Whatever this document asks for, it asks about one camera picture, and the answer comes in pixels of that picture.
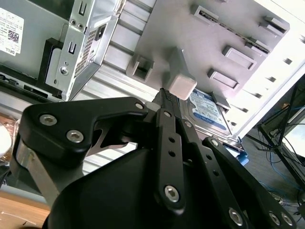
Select hard disk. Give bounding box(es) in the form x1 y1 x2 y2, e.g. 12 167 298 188
178 87 249 167

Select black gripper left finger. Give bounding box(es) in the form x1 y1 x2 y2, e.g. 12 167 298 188
13 88 187 212

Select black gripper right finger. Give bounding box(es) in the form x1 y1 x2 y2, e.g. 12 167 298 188
166 92 297 229

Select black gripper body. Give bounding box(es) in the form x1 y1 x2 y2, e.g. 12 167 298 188
42 147 229 229

